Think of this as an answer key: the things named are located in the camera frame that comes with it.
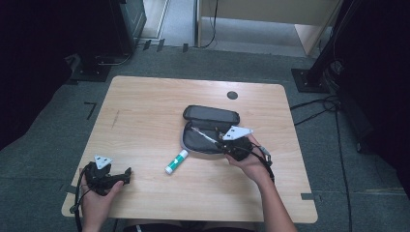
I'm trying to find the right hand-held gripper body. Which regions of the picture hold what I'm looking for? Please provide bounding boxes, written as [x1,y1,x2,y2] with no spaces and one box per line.
[221,126,254,162]

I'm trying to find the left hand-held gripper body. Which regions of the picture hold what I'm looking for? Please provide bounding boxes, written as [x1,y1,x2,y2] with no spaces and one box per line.
[83,154,121,196]

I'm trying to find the black zip pencil case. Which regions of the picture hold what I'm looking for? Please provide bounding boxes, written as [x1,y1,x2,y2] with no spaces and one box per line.
[180,104,242,156]

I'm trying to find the silver pen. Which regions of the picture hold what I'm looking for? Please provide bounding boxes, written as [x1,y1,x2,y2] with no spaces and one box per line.
[190,127,220,145]

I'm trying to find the white green glue stick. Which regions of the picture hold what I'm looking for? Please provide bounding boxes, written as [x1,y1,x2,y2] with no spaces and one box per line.
[164,149,190,175]

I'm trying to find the person's right hand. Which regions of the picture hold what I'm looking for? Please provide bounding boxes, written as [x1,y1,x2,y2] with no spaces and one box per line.
[224,134,276,187]

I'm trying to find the person's left hand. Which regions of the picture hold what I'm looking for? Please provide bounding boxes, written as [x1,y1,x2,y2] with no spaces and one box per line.
[78,168,126,226]

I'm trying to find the black slanted stand with base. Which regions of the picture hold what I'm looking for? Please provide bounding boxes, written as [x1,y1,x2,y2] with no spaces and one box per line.
[290,0,357,95]

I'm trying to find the black stand with square base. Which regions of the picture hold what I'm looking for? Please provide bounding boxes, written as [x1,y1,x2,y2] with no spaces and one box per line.
[66,0,130,83]

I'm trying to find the light wooden furniture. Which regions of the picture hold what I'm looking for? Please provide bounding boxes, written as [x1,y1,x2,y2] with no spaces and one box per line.
[195,0,343,57]

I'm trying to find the black cabinet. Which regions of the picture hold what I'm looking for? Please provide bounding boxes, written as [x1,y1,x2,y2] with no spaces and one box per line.
[109,0,148,56]

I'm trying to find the left hand-held gripper cable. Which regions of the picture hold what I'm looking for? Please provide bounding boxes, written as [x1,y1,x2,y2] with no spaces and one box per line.
[69,165,95,232]

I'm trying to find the hand-held gripper cable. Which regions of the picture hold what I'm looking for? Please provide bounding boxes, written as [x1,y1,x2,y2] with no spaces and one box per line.
[250,143,277,186]
[69,165,95,232]

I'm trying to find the right hand-held gripper cable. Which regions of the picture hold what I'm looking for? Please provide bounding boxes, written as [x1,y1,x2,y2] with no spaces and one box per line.
[250,143,277,186]

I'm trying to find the black looped floor cables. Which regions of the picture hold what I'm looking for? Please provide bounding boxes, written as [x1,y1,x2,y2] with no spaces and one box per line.
[289,95,341,127]

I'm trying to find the black hanging cable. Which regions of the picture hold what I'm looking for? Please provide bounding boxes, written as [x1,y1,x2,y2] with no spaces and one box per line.
[199,0,220,49]

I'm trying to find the long black floor cable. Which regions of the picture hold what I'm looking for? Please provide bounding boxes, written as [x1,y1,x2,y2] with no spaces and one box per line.
[334,107,354,232]

